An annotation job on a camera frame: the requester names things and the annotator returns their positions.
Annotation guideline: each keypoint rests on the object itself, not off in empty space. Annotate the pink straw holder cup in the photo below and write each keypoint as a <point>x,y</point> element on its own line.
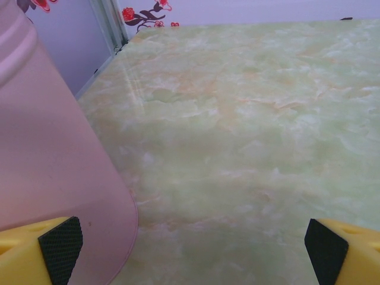
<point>53,148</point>

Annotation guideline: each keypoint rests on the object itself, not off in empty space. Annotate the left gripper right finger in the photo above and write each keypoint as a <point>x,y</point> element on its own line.
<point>350,258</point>

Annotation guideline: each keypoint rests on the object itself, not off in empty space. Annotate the left aluminium corner post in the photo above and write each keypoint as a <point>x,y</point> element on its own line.
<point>110,23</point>

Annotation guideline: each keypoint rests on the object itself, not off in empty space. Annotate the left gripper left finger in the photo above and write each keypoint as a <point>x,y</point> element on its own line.
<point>26,258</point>

